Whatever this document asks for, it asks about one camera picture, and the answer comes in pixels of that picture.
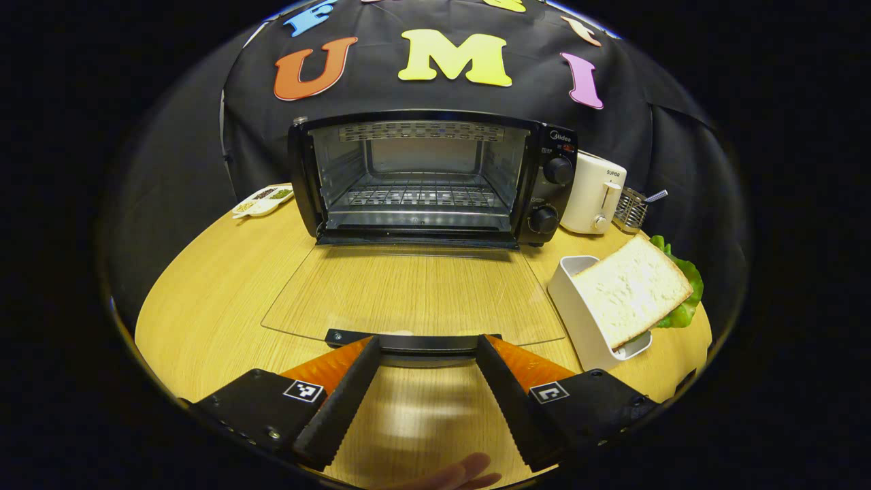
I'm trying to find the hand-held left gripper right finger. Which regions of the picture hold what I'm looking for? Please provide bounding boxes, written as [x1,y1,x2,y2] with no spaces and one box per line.
[474,333,661,472]

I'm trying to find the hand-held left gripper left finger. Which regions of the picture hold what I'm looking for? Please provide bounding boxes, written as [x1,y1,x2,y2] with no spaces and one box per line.
[193,335,382,472]

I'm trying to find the lettuce bread sandwich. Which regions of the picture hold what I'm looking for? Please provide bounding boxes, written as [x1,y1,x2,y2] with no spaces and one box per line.
[572,235,705,351]

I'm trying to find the black electric oven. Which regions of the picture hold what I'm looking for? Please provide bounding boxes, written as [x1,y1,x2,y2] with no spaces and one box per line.
[261,109,579,368]

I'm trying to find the white plastic tray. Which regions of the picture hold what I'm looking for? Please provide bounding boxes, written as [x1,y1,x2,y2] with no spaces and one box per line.
[547,255,653,372]

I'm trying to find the white divided seasoning dish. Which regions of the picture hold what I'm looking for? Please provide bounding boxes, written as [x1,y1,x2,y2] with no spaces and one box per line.
[231,185,295,218]

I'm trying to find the white toaster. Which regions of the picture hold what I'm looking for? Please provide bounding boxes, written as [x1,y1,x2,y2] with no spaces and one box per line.
[560,151,627,235]

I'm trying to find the black backdrop cloth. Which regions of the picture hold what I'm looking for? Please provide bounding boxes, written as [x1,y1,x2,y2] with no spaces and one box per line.
[102,0,749,327]

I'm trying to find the metal wire basket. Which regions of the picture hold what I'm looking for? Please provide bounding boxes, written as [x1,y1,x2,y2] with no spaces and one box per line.
[612,187,647,233]

